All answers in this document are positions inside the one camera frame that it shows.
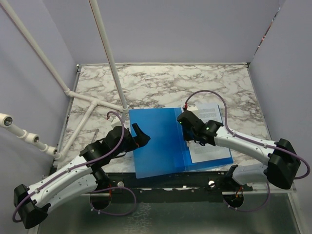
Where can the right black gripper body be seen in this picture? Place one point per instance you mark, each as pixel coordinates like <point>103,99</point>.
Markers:
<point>188,135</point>

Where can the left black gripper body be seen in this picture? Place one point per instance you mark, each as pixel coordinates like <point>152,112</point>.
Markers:
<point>129,145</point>

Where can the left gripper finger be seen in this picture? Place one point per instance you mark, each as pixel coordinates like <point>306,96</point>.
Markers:
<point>137,130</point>
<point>142,140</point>

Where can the white printed paper sheet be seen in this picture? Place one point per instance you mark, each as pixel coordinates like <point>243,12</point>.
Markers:
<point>208,153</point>

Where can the blue clip file folder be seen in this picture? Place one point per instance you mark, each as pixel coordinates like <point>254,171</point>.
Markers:
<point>167,152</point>

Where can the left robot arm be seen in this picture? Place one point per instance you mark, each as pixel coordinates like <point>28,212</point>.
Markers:
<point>84,174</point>

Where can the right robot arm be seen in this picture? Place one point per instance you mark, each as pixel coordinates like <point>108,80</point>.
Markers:
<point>277,161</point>

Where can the metal pen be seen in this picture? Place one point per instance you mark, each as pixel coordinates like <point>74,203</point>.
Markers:
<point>95,135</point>

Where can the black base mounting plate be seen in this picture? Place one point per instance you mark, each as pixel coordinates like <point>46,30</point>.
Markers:
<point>178,187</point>

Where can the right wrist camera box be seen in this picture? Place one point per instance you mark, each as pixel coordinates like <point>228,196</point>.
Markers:
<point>192,108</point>

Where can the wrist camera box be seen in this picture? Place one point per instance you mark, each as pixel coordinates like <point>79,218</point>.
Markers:
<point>115,121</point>
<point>192,108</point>

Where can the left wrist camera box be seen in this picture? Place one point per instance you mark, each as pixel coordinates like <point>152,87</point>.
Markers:
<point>115,121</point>

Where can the white pvc pipe frame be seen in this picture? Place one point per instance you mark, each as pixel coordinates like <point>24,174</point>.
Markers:
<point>7,122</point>

